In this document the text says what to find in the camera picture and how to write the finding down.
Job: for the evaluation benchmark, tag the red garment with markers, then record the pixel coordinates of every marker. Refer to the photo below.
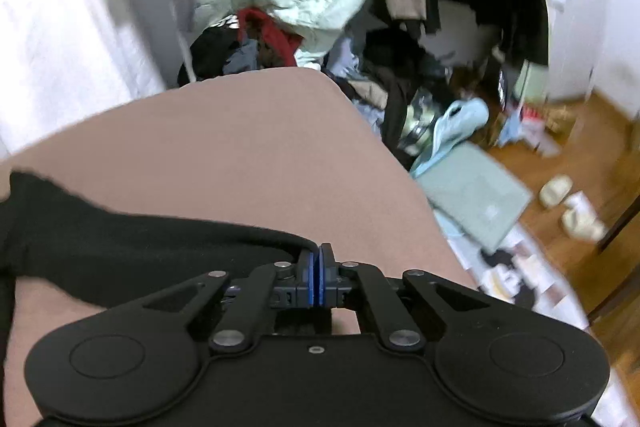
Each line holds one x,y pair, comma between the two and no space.
275,38

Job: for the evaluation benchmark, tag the pile of dark clothes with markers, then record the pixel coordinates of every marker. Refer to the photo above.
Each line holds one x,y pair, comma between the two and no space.
395,72

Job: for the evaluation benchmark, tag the heap of small boxes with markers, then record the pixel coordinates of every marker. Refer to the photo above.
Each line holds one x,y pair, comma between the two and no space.
537,124

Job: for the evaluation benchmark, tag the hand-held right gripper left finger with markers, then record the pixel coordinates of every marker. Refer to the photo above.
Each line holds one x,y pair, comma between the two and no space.
310,278

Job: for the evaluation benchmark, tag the printed floor mat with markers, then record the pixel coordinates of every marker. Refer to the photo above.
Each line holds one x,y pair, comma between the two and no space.
520,277

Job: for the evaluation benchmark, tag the light blue garment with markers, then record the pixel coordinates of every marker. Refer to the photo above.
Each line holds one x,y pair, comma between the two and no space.
462,117

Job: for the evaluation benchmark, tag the grey-green folded cloth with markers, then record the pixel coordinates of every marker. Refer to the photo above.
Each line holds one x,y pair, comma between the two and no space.
475,197

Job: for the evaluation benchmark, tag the black garment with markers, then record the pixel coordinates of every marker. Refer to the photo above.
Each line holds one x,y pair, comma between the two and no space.
100,242

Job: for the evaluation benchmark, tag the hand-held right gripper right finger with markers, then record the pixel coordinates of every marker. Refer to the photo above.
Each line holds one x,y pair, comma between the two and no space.
324,278

